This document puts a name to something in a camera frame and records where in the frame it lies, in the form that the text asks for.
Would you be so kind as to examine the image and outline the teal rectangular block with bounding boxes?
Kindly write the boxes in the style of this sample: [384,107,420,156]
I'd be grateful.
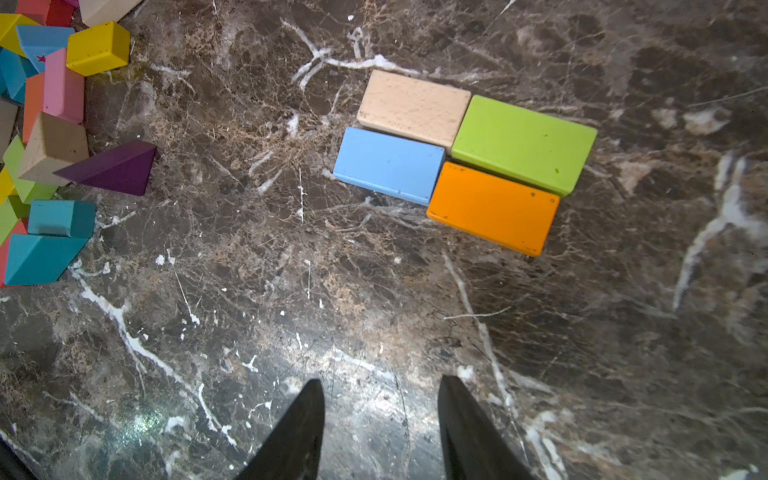
[27,200,96,239]
[0,49,38,104]

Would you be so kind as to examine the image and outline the yellow rectangular block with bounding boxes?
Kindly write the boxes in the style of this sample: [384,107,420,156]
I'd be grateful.
[0,168,17,203]
[66,21,131,77]

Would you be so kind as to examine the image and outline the natural wood rectangular block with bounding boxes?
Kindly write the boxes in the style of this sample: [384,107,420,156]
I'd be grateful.
[357,70,472,150]

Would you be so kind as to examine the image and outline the natural wood block left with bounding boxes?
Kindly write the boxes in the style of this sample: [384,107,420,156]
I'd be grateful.
[0,100,18,154]

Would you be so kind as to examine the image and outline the red rectangular block upper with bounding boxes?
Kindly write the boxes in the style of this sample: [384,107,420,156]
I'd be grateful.
[16,0,75,27]

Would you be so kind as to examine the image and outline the teal rectangular block lower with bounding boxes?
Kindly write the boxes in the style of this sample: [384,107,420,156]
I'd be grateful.
[27,200,96,239]

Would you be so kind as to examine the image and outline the yellow rectangular block lower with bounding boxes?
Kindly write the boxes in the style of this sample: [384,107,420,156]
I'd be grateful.
[0,168,17,203]

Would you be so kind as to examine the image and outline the green rectangular block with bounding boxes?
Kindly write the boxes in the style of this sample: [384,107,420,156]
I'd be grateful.
[451,95,598,197]

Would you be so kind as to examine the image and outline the red rectangular block lower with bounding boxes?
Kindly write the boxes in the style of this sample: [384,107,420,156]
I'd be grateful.
[0,218,28,289]

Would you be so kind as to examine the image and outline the purple triangular block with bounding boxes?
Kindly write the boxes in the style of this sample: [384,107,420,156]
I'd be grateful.
[54,140,157,196]

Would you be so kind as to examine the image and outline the natural wood triangular block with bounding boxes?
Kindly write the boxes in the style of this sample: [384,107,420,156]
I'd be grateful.
[18,113,89,187]

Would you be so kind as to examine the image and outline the natural wood block upper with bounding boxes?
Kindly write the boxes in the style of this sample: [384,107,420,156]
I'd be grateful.
[79,0,142,27]

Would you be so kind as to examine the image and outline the yellow triangular block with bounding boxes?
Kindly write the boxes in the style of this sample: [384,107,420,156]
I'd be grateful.
[0,13,39,58]

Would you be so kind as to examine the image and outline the teal triangular block lower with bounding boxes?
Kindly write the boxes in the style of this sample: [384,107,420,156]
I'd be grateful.
[5,234,88,286]

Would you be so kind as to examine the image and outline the light blue rectangular block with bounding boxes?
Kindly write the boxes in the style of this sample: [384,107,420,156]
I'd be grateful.
[333,127,446,206]

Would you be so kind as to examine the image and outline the lime green block lower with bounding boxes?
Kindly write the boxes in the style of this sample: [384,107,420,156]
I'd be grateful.
[0,195,30,244]

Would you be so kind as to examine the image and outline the light blue triangular block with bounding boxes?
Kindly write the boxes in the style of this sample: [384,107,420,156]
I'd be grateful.
[16,25,75,73]

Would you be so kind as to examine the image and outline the orange rectangular block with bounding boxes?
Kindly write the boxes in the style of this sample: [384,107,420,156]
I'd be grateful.
[427,162,560,257]

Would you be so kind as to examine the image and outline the teal rectangular block upper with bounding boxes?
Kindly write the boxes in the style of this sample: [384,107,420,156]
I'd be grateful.
[0,49,38,104]

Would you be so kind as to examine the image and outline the red rectangular block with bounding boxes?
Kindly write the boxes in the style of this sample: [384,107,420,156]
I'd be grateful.
[0,218,28,289]
[16,0,75,27]

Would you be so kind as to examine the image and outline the orange-red rectangular block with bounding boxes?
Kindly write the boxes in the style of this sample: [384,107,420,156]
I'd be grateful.
[22,73,45,144]

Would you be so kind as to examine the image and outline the yellow rectangular block upper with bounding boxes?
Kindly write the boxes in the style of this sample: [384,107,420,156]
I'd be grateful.
[66,21,131,77]

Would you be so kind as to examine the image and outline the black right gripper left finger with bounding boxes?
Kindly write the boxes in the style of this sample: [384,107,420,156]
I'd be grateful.
[236,379,325,480]

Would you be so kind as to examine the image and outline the pink rectangular block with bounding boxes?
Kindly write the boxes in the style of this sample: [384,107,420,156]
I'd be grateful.
[43,48,85,124]

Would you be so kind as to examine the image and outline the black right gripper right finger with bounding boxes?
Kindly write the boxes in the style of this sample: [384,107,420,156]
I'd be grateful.
[437,375,533,480]

